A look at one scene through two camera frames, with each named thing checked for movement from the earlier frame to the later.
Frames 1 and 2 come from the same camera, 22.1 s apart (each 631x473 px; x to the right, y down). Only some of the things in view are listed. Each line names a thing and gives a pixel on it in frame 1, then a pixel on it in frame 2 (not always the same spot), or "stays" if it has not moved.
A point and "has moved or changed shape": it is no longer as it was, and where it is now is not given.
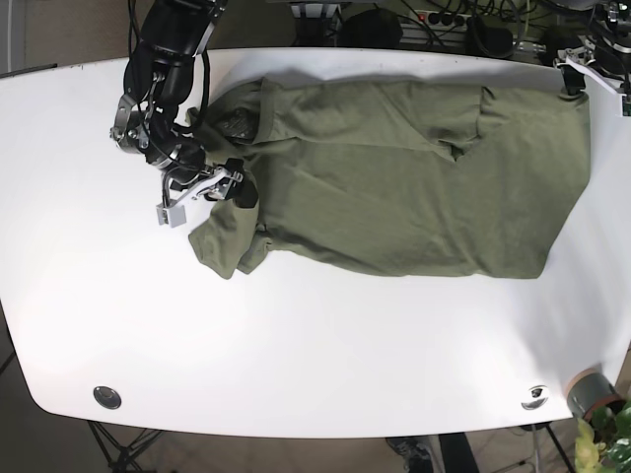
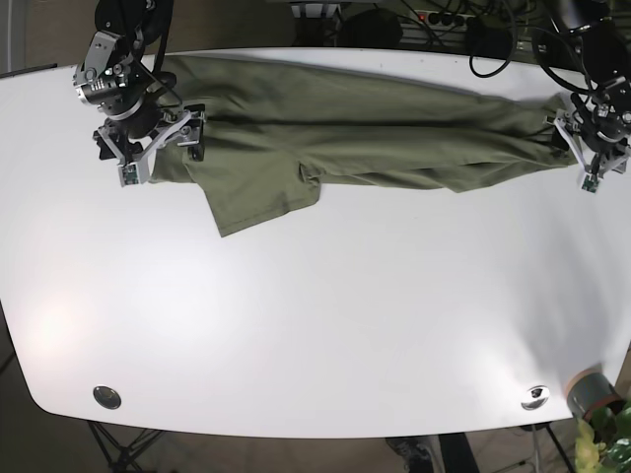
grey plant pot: (589, 390) stays
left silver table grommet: (107, 397) stays
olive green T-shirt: (399, 177) has moved or changed shape
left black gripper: (186, 178) to (130, 140)
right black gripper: (605, 58) to (599, 132)
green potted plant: (604, 441) stays
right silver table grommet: (535, 397) stays
